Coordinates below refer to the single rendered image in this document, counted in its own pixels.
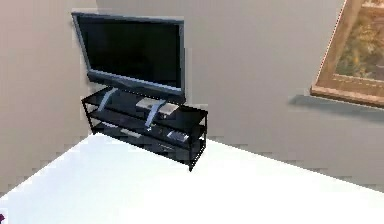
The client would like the black television stand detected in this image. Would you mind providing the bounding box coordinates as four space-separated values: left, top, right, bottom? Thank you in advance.
81 87 209 172

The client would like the grey flat box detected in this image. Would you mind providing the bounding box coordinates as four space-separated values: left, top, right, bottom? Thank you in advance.
135 97 180 120

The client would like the small grey remote control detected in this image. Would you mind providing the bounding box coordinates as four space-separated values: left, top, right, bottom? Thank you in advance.
166 130 190 143

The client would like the black flat television set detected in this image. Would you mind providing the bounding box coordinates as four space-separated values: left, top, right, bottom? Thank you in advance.
71 11 187 129

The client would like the wooden framed wall picture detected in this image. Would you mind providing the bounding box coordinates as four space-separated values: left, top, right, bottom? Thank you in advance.
309 0 384 109

